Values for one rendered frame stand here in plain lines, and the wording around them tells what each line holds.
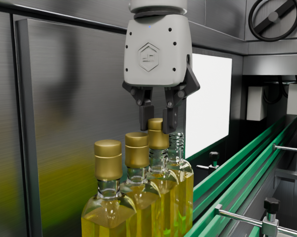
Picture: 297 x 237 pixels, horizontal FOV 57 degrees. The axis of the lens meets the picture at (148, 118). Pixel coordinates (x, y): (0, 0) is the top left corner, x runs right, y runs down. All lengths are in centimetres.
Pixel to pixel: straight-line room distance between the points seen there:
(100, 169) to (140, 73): 16
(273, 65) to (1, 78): 118
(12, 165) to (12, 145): 3
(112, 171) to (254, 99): 126
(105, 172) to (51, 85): 17
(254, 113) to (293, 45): 39
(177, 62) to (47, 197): 28
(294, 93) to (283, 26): 32
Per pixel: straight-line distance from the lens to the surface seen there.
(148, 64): 41
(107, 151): 33
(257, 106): 154
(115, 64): 53
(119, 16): 57
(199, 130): 91
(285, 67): 139
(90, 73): 49
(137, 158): 38
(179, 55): 38
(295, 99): 149
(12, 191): 46
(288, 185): 148
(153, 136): 42
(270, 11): 142
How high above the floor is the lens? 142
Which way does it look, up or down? 9 degrees down
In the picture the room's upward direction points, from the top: straight up
